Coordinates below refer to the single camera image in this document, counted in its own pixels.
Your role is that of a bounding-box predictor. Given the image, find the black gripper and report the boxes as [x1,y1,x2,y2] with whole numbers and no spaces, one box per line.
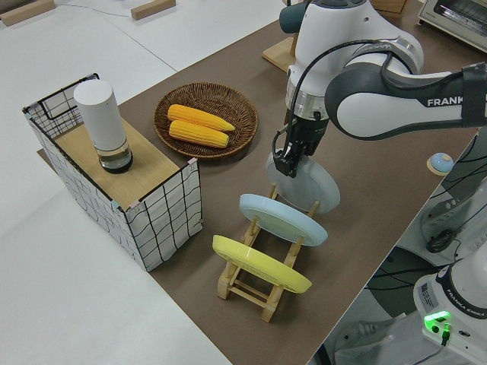
[273,115,330,179]

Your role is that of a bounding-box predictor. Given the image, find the gray plate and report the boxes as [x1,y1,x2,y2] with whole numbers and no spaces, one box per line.
[265,151,341,215]

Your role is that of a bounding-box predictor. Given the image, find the light blue plate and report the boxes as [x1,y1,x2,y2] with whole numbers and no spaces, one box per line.
[238,192,329,248]

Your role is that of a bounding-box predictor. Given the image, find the yellow plate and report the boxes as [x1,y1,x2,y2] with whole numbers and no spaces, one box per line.
[212,234,314,295]

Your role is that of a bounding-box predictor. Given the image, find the low wooden plate rack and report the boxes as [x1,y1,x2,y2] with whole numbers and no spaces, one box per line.
[216,182,321,324]

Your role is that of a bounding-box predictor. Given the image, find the brown table mat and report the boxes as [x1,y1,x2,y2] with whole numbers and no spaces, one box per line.
[116,0,487,365]

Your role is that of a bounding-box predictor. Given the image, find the brown wicker basket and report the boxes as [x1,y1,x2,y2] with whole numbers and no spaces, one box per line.
[153,81,260,161]

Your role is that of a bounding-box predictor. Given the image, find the yellow corn cob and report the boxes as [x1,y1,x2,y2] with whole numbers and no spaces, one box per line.
[167,103,237,133]
[167,119,231,150]

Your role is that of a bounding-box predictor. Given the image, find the wooden mug stand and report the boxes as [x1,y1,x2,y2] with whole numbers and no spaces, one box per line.
[262,32,302,74]

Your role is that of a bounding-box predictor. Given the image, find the dark teal mug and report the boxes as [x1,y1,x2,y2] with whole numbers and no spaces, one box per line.
[279,2,307,34]

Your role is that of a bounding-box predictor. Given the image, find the blue call bell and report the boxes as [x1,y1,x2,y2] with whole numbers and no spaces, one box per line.
[425,151,454,176]

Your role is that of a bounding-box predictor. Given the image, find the wooden board shelf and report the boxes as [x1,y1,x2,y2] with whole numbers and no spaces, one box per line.
[55,118,180,203]

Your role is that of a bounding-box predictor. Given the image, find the wooden drawer box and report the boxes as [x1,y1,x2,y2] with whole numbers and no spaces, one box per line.
[370,0,411,14]

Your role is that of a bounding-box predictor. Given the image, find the white cylinder bottle glass base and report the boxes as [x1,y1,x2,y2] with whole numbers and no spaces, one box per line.
[72,78,135,176]

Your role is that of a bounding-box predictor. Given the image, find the wooden block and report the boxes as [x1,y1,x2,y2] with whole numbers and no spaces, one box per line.
[130,0,177,21]
[0,0,56,27]

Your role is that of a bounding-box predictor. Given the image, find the white toaster oven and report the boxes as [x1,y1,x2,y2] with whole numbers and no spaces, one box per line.
[416,0,487,51]

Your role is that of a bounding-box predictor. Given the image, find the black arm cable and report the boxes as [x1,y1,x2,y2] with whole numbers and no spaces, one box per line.
[271,37,396,160]

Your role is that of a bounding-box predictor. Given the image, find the black wire basket white liner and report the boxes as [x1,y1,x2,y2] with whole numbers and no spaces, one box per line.
[21,71,203,273]

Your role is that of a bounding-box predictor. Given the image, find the black cable bundle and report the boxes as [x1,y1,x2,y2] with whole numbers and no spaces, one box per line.
[425,222,460,255]

